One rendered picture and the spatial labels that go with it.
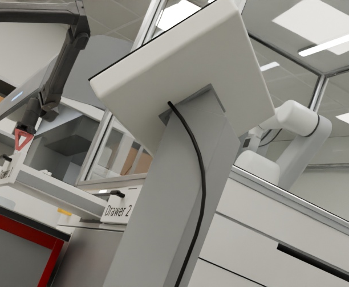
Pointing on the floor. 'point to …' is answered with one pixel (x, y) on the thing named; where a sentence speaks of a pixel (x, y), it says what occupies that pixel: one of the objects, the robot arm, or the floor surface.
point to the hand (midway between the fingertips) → (18, 148)
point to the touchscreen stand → (175, 202)
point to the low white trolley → (17, 248)
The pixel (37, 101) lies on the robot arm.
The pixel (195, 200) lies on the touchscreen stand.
